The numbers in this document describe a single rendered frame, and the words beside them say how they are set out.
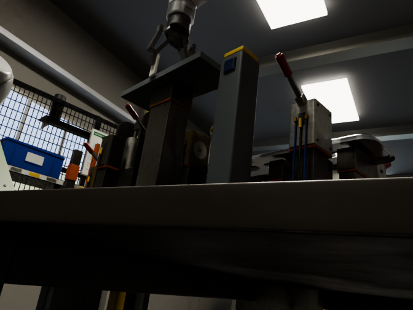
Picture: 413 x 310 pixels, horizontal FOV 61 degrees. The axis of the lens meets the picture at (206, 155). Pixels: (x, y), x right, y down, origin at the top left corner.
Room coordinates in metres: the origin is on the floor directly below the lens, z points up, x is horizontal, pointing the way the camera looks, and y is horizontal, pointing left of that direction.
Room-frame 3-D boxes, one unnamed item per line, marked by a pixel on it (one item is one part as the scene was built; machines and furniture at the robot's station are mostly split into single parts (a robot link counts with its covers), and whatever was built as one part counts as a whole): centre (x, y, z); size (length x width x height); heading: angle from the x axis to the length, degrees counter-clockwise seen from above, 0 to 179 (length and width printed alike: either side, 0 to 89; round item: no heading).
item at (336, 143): (1.31, 0.02, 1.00); 1.38 x 0.22 x 0.02; 43
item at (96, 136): (2.13, 0.66, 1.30); 0.23 x 0.02 x 0.31; 133
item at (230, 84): (0.73, -0.05, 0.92); 0.08 x 0.08 x 0.44; 43
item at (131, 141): (1.25, 0.25, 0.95); 0.18 x 0.13 x 0.49; 43
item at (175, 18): (0.90, 0.14, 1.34); 0.08 x 0.07 x 0.09; 126
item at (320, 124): (0.76, -0.24, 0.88); 0.12 x 0.07 x 0.36; 133
